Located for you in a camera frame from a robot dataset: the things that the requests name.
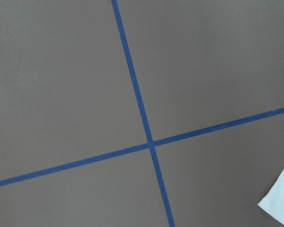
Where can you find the cream long-sleeve cat shirt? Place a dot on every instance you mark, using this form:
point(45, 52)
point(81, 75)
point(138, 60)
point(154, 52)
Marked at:
point(273, 202)

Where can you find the blue tape line lengthwise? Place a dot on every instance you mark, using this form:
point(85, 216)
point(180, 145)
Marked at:
point(143, 114)

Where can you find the blue tape line crosswise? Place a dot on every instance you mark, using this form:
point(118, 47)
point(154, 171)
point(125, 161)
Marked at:
point(140, 147)

